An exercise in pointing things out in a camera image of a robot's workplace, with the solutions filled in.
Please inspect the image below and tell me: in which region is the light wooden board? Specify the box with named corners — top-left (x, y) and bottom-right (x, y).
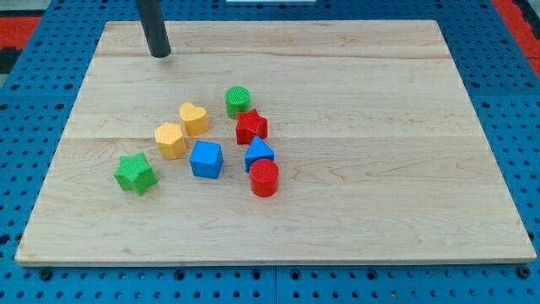
top-left (15, 20), bottom-right (537, 267)

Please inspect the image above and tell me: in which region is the blue triangle block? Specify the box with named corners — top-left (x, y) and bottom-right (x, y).
top-left (244, 136), bottom-right (275, 173)

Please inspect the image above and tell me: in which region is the red cylinder block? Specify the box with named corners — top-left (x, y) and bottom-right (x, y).
top-left (249, 159), bottom-right (279, 198)

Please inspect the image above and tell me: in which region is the red star block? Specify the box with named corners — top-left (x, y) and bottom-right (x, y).
top-left (235, 108), bottom-right (268, 144)

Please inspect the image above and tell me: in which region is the green cylinder block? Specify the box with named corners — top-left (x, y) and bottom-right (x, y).
top-left (224, 86), bottom-right (251, 119)

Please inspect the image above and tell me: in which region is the blue cube block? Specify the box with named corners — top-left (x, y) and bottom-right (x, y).
top-left (189, 141), bottom-right (223, 179)

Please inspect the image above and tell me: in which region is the yellow heart block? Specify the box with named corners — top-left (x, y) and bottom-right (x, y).
top-left (179, 102), bottom-right (210, 137)

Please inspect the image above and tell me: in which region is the yellow pentagon block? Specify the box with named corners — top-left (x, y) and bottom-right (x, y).
top-left (154, 122), bottom-right (187, 160)

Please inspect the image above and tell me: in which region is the green star block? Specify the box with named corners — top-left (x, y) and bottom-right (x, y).
top-left (113, 153), bottom-right (158, 196)

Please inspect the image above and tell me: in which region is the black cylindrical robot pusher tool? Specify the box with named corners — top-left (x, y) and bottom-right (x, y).
top-left (136, 0), bottom-right (171, 58)

